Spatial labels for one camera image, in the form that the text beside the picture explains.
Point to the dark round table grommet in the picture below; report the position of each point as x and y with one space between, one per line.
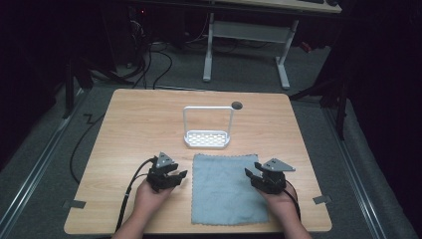
237 105

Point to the person's right hand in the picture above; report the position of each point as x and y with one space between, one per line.
280 202

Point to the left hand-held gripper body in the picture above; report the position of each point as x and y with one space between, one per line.
160 178

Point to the metal floor rail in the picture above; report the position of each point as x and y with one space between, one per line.
355 179
33 172

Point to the dark computer tower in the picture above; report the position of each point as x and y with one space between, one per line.
136 30

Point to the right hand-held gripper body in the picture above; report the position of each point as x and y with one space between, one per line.
272 179

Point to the desk with white legs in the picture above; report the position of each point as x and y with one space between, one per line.
252 33

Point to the grey-blue cloth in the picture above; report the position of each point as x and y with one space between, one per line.
225 192

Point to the black metal stand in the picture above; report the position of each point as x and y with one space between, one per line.
71 86
338 96

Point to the grey tape piece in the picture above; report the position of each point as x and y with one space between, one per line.
321 199
74 204

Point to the person's left hand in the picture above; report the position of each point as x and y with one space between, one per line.
151 198

